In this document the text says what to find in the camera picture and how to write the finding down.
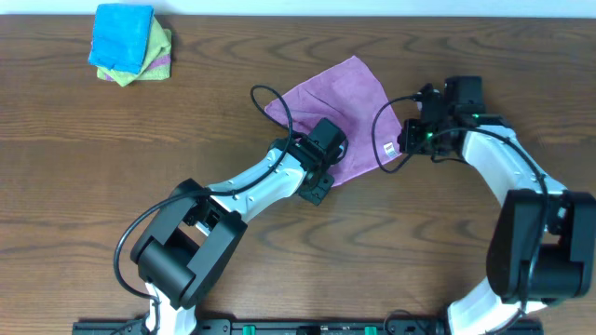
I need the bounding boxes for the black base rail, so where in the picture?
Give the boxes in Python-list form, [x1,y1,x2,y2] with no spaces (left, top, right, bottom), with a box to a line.
[71,317,545,335]

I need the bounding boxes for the purple folded cloth in stack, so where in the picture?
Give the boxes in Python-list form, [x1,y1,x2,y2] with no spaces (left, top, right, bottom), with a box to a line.
[102,54,172,83]

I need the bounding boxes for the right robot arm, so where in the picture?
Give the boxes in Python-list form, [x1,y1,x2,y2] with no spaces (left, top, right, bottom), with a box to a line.
[398,76,595,334]

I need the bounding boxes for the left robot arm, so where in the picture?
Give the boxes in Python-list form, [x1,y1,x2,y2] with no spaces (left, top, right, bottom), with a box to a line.
[130,118,347,334]

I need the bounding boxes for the purple microfiber cloth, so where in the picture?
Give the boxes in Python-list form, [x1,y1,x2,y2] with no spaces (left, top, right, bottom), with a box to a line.
[283,56,402,186]

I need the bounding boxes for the green folded cloth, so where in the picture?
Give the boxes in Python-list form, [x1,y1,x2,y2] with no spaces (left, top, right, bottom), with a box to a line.
[96,18,171,87]

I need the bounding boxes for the blue folded cloth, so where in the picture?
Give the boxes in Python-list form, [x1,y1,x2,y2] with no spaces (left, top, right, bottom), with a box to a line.
[88,3,154,74]

